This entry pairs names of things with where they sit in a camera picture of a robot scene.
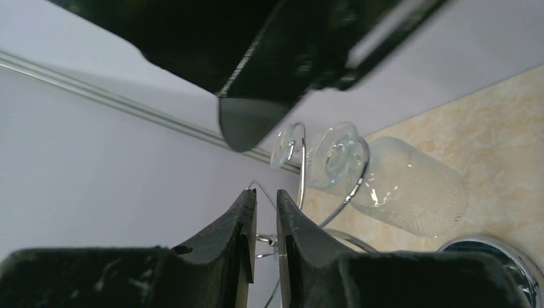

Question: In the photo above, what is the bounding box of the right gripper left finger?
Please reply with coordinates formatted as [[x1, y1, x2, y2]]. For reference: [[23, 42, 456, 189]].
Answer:
[[1, 189, 257, 307]]

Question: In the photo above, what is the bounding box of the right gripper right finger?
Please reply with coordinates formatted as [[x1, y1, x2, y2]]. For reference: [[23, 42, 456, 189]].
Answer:
[[276, 190, 528, 307]]

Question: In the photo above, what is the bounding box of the chrome wine glass rack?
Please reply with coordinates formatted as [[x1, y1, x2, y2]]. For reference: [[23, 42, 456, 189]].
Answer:
[[246, 121, 544, 308]]

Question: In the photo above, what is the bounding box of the black music stand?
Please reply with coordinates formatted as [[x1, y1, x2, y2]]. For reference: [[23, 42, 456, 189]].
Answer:
[[56, 0, 446, 152]]

